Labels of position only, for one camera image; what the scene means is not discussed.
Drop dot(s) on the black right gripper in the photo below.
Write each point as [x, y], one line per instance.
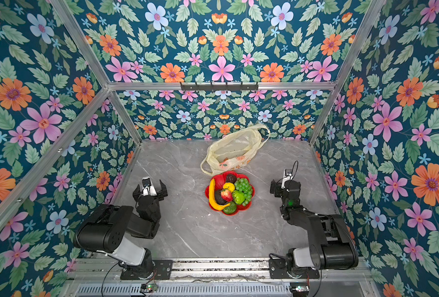
[288, 186]

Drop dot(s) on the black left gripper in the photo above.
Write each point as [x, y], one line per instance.
[162, 193]

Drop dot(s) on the green grapes bunch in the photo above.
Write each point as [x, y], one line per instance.
[244, 186]

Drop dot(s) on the green bell pepper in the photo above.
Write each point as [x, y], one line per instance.
[238, 197]

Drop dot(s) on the green avocado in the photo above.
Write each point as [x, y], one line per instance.
[231, 209]

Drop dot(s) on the dark purple round fruit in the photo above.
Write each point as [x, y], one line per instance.
[231, 178]

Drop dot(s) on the red apple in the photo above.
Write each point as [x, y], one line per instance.
[226, 195]

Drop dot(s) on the yellow banana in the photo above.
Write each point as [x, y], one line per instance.
[211, 197]

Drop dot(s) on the dark brown avocado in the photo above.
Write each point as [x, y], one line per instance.
[219, 199]

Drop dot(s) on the red flower-shaped plate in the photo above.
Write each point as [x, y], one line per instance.
[220, 180]

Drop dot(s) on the cream plastic bag orange print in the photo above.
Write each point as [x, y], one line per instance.
[234, 150]

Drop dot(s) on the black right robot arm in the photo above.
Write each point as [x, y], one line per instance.
[329, 243]

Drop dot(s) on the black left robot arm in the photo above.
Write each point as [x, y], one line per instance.
[109, 228]

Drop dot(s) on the small circuit board right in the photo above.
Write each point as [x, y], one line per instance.
[298, 290]

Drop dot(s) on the small circuit board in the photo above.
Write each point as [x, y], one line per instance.
[298, 290]
[148, 288]

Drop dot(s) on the small circuit board left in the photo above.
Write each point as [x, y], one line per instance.
[148, 288]

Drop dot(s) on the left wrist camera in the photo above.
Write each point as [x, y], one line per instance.
[148, 188]

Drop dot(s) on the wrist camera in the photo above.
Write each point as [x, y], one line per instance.
[288, 175]
[148, 188]

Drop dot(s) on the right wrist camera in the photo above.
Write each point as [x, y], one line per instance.
[288, 175]

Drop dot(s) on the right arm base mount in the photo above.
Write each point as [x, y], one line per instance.
[282, 267]

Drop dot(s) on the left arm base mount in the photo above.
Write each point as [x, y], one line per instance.
[156, 269]

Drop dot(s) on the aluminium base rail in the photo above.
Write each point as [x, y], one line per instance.
[214, 277]

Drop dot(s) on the black hook rail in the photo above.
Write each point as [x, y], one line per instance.
[212, 87]

